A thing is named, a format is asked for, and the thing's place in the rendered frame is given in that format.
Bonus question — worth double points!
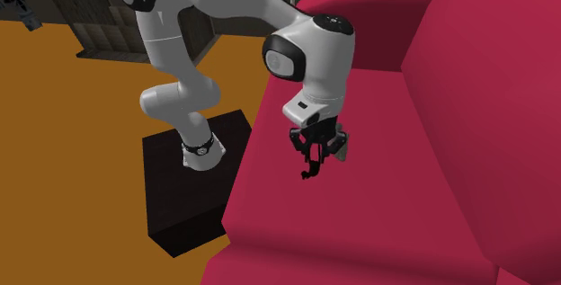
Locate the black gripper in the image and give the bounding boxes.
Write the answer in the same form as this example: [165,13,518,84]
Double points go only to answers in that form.
[289,116,349,181]

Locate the small grey-green object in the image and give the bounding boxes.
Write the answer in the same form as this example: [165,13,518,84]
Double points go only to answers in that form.
[334,133,351,163]

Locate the red sofa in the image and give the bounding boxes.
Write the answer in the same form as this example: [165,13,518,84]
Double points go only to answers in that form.
[200,0,561,285]

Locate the black robot stand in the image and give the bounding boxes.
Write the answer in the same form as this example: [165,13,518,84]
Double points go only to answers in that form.
[141,108,254,259]

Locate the dark wooden shelf unit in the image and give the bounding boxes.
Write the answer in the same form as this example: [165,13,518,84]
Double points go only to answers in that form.
[31,0,221,65]

